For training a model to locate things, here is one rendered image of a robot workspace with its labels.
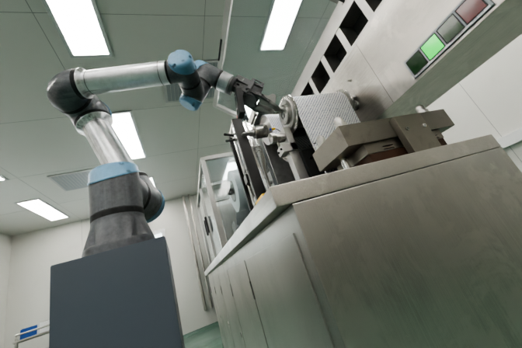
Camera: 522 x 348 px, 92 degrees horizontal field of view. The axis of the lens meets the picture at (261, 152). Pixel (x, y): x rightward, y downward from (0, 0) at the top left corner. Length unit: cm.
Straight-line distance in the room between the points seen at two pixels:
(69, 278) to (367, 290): 53
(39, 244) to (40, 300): 104
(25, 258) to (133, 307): 646
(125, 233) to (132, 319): 17
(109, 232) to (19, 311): 627
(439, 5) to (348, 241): 72
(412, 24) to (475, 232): 63
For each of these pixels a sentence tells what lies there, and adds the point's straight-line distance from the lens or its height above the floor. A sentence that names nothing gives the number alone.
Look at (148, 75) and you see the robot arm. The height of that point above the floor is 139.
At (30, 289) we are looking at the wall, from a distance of 687.
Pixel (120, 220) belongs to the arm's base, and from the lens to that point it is 67.
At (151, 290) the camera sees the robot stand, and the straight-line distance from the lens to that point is 59.
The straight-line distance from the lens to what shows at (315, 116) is 94.
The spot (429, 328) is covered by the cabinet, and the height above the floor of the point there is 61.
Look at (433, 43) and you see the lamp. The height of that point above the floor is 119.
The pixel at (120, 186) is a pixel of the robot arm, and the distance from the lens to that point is 70.
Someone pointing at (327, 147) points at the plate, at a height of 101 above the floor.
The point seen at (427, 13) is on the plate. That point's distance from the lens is 98.
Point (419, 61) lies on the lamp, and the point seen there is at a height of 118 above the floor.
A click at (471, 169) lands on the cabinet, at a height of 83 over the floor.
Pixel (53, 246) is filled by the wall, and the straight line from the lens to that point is 687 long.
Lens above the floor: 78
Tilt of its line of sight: 23 degrees up
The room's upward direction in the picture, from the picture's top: 19 degrees counter-clockwise
